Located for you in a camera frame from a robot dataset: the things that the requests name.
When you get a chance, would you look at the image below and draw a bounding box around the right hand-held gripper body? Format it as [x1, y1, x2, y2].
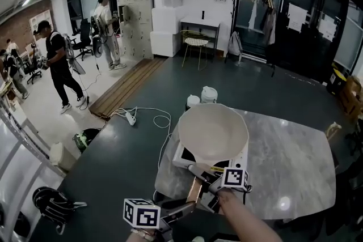
[208, 167, 252, 197]

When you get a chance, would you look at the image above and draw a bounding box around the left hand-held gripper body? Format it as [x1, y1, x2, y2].
[123, 198, 174, 240]

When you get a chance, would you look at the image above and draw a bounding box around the white induction cooker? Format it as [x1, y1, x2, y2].
[172, 141, 249, 180]

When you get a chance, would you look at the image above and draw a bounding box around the person's right forearm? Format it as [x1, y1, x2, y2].
[219, 188, 285, 242]

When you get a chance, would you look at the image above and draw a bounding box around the person's left hand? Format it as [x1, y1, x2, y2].
[130, 227, 156, 242]

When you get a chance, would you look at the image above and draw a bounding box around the grey marble table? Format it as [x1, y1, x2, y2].
[154, 107, 337, 221]

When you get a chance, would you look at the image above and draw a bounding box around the dark jar with white lid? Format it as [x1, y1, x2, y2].
[185, 94, 201, 112]

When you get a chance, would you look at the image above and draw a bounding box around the white plastic jug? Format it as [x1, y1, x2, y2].
[201, 86, 218, 104]

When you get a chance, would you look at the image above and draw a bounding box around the black backpack with white stripes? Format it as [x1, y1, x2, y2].
[32, 186, 88, 236]

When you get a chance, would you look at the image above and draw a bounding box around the green and black bag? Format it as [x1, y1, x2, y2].
[73, 128, 100, 152]

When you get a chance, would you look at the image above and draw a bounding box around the white plastic container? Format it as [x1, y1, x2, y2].
[49, 142, 76, 174]

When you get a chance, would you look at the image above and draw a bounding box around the dark chair with cream backrest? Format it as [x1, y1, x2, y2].
[325, 121, 343, 146]

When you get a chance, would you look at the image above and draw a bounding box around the wooden floor pallet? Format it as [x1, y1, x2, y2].
[88, 57, 168, 120]

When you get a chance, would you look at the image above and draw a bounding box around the white tote bag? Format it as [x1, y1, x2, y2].
[227, 31, 243, 57]

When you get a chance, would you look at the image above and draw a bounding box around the white metal shelf unit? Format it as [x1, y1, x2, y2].
[0, 97, 66, 242]

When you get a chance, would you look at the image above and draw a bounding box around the brown cardboard box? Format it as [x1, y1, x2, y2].
[338, 75, 363, 123]

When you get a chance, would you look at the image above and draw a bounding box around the yellow and black box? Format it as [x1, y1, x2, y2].
[328, 67, 349, 95]

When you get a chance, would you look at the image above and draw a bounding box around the white top console table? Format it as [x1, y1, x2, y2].
[180, 16, 221, 61]

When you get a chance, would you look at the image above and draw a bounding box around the black clothes rack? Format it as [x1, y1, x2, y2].
[225, 0, 285, 78]

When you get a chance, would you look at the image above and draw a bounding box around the white paper sheet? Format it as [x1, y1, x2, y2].
[317, 14, 339, 43]
[286, 2, 309, 33]

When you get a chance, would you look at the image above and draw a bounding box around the white locker cabinet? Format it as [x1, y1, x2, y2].
[115, 0, 155, 61]

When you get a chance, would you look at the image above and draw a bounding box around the black swivel chair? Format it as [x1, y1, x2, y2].
[70, 18, 95, 62]
[20, 48, 44, 86]

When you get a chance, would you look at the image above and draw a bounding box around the white power strip with cable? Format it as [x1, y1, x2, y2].
[107, 105, 172, 162]

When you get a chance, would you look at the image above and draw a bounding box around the gold wire chair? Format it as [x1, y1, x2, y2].
[180, 29, 209, 71]

